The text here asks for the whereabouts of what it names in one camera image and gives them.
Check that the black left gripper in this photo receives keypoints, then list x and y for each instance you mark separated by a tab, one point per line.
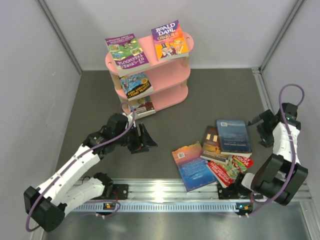
146	139

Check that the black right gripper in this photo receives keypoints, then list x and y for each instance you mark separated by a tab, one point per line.
267	140

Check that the dark blue paperback book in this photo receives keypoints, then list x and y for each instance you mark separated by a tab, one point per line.
233	137

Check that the yellow Brideshead Revisited book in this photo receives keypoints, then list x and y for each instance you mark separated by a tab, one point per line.
143	107

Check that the brown dark cover book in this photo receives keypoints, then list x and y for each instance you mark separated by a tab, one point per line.
211	147

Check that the red green treehouse book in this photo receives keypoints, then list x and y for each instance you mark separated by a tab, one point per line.
227	174

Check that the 169-storey treehouse book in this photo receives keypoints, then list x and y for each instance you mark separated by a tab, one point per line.
135	86

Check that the blue orange paperback book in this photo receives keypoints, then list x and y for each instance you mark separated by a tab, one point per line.
193	169

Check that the purple 117-storey treehouse book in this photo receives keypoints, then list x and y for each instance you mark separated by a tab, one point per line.
127	54

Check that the orange Roald Dahl book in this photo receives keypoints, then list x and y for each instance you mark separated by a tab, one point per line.
169	41

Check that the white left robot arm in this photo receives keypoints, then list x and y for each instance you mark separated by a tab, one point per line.
50	202

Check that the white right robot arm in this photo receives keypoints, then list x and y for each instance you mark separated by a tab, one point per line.
281	176

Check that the pink three-tier shelf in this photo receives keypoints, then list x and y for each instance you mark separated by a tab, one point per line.
168	78

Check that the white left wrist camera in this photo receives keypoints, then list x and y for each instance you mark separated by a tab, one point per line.
131	123

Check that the aluminium mounting rail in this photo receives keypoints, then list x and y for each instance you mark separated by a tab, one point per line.
170	195

